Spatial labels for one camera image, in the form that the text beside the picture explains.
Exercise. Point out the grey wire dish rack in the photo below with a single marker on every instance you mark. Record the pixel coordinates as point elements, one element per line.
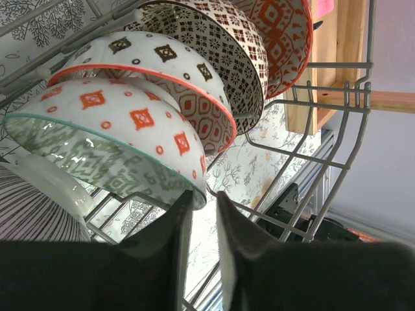
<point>31,80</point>

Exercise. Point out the pink t-shirt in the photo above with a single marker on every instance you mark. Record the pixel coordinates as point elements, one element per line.
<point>324,7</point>

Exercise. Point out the green diamond patterned bowl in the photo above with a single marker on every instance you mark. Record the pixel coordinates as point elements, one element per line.
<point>114,136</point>

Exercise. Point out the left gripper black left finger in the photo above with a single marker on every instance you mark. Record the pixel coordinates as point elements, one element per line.
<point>146,271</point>

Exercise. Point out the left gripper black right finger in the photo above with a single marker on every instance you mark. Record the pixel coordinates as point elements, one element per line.
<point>259,272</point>

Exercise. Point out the brown lattice patterned bowl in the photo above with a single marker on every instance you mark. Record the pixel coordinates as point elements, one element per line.
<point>226,38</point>

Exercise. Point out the floral table mat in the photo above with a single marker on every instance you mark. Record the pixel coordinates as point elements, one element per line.
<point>253,172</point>

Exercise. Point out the purple striped bowl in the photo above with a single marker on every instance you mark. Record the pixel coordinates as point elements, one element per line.
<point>41,202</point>

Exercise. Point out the wooden tray frame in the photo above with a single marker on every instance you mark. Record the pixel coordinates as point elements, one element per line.
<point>342,48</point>

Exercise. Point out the red diamond patterned bowl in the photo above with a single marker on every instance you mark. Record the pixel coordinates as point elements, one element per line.
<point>286,27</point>

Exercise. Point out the pink scale patterned bowl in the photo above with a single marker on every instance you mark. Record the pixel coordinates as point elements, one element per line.
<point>175,67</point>

